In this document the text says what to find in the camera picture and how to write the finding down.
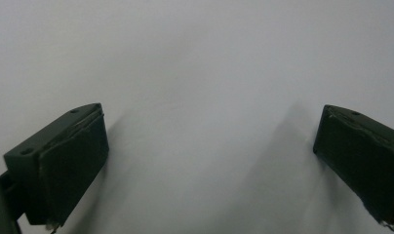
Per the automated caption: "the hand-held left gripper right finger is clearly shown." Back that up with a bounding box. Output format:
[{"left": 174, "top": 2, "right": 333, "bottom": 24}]
[{"left": 312, "top": 104, "right": 394, "bottom": 226}]

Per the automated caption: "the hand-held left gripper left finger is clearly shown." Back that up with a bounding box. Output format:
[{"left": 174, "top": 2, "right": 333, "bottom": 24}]
[{"left": 3, "top": 102, "right": 110, "bottom": 228}]

